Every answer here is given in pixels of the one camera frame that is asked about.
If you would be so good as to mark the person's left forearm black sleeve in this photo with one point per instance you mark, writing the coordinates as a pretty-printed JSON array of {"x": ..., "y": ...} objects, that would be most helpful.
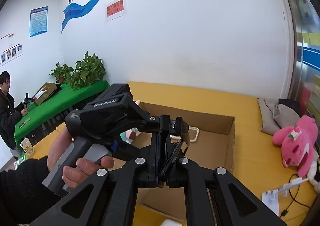
[{"x": 23, "y": 196}]

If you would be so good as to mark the potted green plant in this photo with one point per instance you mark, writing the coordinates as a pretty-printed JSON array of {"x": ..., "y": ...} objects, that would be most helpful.
[{"x": 87, "y": 71}]

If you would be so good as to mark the pink strawberry plush toy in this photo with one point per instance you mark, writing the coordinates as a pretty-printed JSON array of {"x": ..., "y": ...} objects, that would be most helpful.
[{"x": 297, "y": 144}]

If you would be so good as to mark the paper cup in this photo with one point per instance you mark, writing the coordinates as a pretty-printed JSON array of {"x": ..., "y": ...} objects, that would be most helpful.
[{"x": 27, "y": 147}]

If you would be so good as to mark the brown cardboard box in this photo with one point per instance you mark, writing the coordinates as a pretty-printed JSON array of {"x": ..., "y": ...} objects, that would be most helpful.
[{"x": 212, "y": 127}]

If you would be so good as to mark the red wall sign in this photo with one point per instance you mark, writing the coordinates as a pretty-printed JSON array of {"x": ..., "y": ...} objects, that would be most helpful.
[{"x": 115, "y": 9}]

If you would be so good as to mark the black sunglasses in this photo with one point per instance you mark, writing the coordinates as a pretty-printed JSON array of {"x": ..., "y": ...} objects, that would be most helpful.
[{"x": 180, "y": 146}]

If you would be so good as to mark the white earbuds case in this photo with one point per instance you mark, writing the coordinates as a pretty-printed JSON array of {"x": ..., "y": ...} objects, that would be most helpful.
[{"x": 170, "y": 222}]

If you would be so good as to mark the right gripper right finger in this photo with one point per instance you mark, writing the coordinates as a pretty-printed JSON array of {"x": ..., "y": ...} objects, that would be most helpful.
[{"x": 202, "y": 190}]

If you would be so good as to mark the seated person in black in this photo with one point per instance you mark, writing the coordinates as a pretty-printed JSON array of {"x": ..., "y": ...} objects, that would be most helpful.
[{"x": 10, "y": 114}]

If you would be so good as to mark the brown box on green table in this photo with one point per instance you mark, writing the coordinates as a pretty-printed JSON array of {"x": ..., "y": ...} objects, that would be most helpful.
[{"x": 45, "y": 92}]

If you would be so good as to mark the blue wall poster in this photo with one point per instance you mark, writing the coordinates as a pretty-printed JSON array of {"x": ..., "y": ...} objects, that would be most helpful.
[{"x": 38, "y": 23}]

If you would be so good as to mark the grey cloth bag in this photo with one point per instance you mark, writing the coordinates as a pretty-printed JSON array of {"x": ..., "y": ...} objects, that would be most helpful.
[{"x": 276, "y": 116}]

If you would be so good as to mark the green covered table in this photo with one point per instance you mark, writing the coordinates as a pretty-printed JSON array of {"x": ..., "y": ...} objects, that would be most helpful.
[{"x": 64, "y": 99}]

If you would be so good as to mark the clear white phone case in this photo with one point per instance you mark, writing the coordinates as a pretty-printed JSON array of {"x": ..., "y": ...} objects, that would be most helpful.
[{"x": 193, "y": 134}]

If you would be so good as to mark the small potted plant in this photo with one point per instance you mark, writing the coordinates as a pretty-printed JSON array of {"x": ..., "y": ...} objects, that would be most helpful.
[{"x": 62, "y": 73}]

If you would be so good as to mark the person's left hand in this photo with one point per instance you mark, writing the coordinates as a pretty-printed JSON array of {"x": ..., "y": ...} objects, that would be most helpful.
[{"x": 84, "y": 168}]

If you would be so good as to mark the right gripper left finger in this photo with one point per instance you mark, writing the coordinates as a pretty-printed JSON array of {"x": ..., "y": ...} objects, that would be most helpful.
[{"x": 106, "y": 197}]

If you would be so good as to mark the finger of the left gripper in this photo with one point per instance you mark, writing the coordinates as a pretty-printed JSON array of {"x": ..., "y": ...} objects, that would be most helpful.
[
  {"x": 160, "y": 127},
  {"x": 179, "y": 130}
]

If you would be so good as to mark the blue pink plush toy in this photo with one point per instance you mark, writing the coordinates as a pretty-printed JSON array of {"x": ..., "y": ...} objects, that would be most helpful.
[{"x": 130, "y": 135}]

